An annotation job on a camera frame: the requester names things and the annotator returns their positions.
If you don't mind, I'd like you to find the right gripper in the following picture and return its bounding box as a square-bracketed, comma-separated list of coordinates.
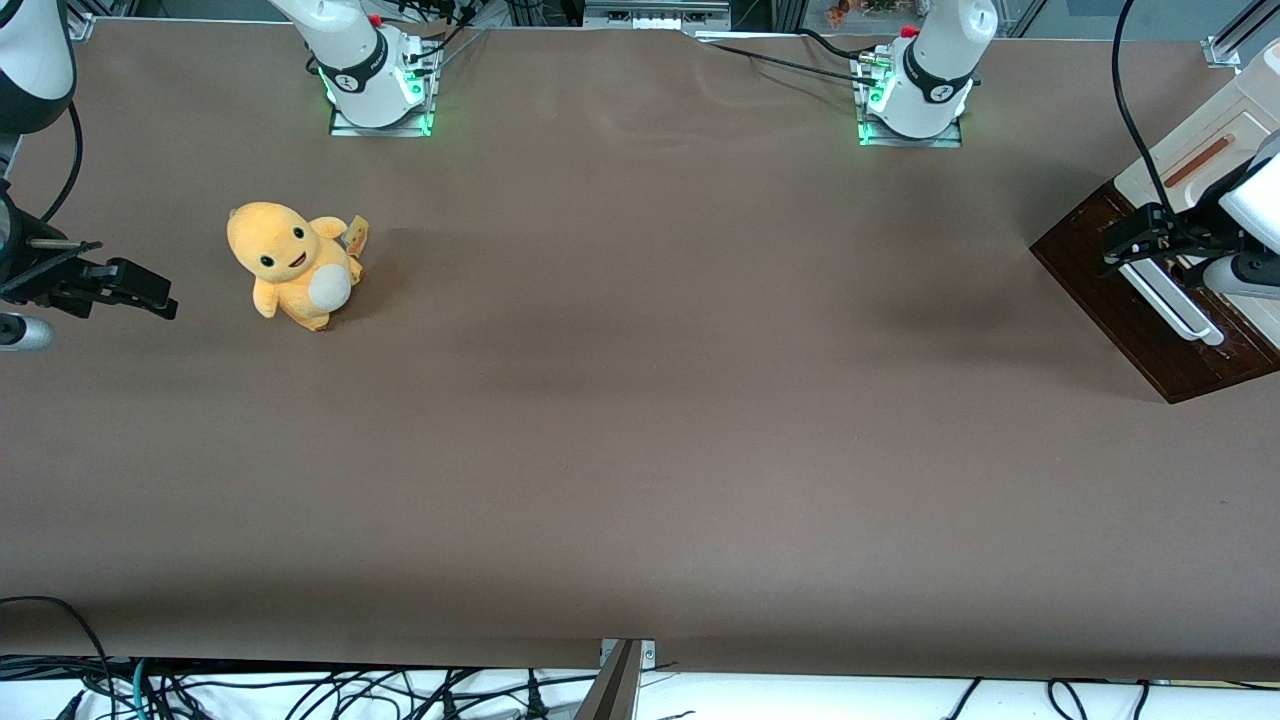
[0, 190, 178, 351]

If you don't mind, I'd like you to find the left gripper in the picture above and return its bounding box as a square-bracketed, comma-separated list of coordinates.
[1103, 150, 1280, 301]

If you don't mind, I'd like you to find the dark brown wooden board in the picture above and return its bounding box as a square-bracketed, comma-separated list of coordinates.
[1030, 180, 1280, 406]

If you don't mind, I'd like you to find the yellow plush toy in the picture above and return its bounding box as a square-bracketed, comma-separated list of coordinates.
[226, 201, 370, 333]

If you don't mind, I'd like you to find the brown table cover sheet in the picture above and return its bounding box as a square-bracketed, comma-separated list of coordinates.
[0, 18, 1280, 683]

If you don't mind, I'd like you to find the silver electronics box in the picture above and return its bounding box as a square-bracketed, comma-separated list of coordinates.
[583, 0, 733, 31]

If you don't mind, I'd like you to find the aluminium profile beam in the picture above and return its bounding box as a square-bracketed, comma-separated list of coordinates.
[575, 640, 643, 720]

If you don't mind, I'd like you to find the brown wooden drawer handle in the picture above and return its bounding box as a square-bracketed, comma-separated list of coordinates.
[1163, 133, 1238, 189]

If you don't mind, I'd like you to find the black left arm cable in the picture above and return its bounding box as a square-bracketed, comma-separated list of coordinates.
[1110, 0, 1176, 216]

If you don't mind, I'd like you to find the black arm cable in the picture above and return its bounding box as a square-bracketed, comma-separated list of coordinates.
[1110, 0, 1176, 216]
[38, 100, 84, 223]

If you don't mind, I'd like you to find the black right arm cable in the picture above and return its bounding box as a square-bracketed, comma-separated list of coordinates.
[38, 100, 84, 223]

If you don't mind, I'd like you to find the aluminium frame profile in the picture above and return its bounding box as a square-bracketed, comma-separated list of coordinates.
[1205, 0, 1280, 69]

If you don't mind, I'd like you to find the black looped cable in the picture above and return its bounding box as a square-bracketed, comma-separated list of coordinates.
[0, 596, 109, 720]

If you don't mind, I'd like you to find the short black table cable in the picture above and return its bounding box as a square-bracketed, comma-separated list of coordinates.
[798, 28, 886, 61]

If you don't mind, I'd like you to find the long black table cable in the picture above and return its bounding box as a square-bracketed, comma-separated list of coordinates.
[695, 38, 881, 86]

